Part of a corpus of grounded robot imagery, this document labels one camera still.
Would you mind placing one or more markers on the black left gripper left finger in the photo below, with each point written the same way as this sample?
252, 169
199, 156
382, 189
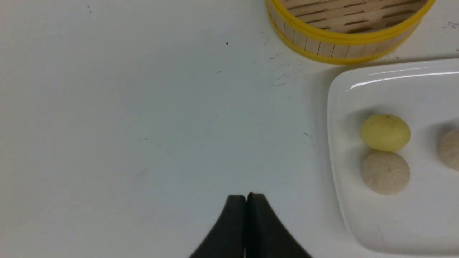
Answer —
225, 239

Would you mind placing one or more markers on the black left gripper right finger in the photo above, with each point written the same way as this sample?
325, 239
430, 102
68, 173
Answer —
266, 236

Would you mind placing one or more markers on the white steamed bun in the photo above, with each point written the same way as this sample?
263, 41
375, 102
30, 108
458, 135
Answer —
385, 173
448, 149

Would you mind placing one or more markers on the yellow steamed bun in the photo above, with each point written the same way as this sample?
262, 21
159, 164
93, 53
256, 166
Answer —
385, 132

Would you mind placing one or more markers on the white square plate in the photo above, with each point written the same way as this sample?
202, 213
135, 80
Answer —
422, 219

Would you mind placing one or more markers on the yellow bamboo steamer basket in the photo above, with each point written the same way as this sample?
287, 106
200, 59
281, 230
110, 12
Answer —
345, 32

